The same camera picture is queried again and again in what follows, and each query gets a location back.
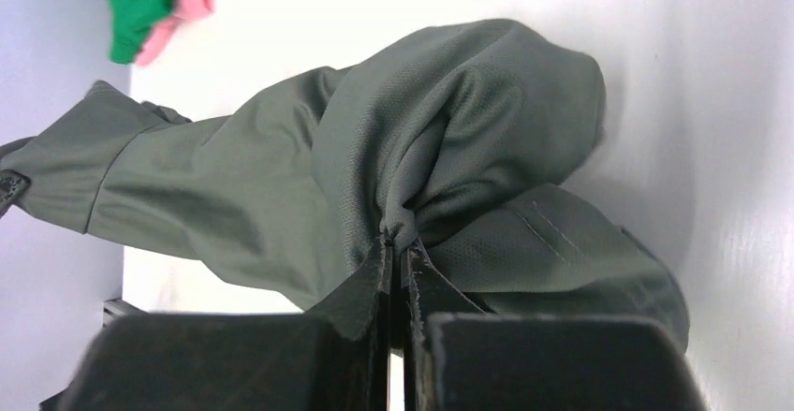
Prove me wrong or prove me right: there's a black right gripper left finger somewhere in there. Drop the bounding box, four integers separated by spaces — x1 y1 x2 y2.
41 238 393 410

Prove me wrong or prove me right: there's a grey t-shirt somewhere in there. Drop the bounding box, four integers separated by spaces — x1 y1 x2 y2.
1 20 690 348

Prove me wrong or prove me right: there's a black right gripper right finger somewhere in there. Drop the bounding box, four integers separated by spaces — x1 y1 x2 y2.
402 243 705 410

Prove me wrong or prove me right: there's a folded pink t-shirt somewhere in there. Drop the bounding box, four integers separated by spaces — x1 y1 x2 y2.
134 0 215 66

